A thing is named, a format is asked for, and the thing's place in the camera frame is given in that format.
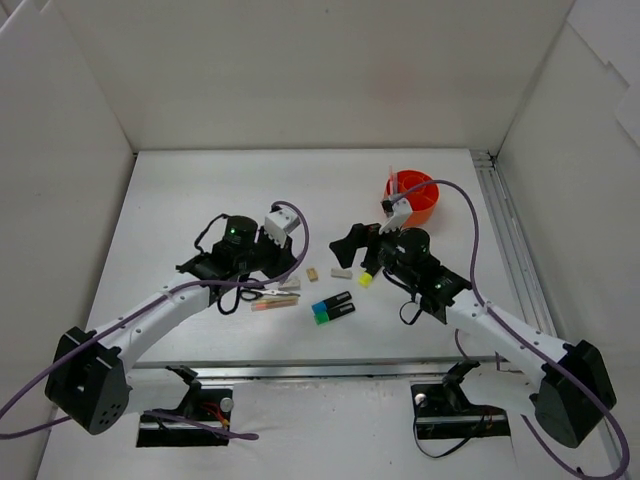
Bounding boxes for orange slim highlighter pen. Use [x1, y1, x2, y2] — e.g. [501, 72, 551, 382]
[251, 296, 299, 312]

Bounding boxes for yellow slim highlighter pen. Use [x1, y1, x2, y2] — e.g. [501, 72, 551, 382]
[251, 295, 299, 310]

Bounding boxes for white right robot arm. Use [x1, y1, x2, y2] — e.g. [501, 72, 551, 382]
[329, 223, 617, 448]

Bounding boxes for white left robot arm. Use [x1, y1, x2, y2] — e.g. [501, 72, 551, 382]
[45, 206, 307, 435]

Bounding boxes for grey white eraser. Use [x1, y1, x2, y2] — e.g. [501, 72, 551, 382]
[330, 268, 353, 279]

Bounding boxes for yellow capped black highlighter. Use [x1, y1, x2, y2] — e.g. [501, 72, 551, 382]
[358, 270, 375, 288]

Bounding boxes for white staples box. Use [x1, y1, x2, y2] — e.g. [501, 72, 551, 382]
[280, 276, 301, 291]

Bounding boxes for tan eraser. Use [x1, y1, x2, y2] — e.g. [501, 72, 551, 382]
[306, 268, 319, 282]

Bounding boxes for orange round divided container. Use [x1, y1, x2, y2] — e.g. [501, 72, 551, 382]
[383, 170, 440, 227]

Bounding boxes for blue capped black highlighter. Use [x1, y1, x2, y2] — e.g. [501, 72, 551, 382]
[311, 291, 352, 314]

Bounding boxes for green capped black highlighter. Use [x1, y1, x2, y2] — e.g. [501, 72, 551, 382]
[314, 303, 356, 325]

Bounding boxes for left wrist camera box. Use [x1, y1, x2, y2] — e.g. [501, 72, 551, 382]
[263, 208, 300, 248]

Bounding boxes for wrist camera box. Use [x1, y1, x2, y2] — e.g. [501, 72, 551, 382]
[379, 196, 413, 235]
[263, 208, 300, 248]

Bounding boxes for black handled scissors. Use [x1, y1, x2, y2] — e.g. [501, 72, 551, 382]
[237, 287, 283, 302]

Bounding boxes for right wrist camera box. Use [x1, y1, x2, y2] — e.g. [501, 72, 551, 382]
[379, 196, 413, 235]

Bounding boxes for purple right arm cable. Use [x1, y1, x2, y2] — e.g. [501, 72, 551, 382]
[392, 180, 631, 480]

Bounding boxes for aluminium rail frame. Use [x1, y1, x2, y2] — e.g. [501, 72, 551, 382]
[119, 149, 631, 480]

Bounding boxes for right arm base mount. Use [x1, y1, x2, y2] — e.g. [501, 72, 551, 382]
[410, 361, 511, 441]

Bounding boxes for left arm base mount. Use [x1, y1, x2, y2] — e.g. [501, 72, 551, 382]
[136, 366, 234, 448]

